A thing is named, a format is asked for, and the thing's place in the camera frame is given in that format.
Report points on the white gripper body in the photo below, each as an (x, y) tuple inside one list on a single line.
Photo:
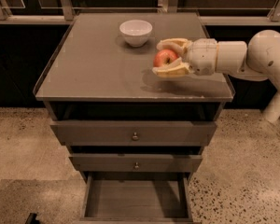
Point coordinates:
[(202, 56)]

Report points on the grey drawer cabinet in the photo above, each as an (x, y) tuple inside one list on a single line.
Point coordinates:
[(96, 75)]

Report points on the white ceramic bowl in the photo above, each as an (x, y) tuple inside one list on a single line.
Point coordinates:
[(135, 32)]

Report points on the red apple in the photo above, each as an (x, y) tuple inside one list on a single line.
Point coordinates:
[(164, 57)]

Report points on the middle grey drawer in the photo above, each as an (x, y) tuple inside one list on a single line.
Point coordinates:
[(125, 162)]

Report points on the metal railing frame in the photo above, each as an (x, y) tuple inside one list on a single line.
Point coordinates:
[(211, 12)]

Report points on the white cylindrical post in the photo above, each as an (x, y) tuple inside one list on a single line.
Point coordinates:
[(272, 110)]

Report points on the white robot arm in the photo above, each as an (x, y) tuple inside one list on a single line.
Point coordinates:
[(256, 60)]

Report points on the black object on floor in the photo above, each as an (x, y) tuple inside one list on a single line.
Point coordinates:
[(32, 219)]

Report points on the brass drawer knob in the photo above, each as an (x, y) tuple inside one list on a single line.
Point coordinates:
[(136, 166), (135, 137)]

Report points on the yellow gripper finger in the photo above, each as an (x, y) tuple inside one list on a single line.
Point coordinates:
[(175, 69), (179, 45)]

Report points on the top grey drawer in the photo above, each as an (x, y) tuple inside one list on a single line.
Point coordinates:
[(119, 133)]

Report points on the bottom grey drawer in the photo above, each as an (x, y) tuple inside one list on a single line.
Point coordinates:
[(136, 198)]

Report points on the grey drawer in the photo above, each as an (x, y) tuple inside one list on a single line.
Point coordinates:
[(119, 133), (136, 198), (125, 162)]

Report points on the brass top drawer knob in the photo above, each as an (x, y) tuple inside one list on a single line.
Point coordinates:
[(135, 137)]

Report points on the brass middle drawer knob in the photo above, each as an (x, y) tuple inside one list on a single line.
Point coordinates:
[(136, 166)]

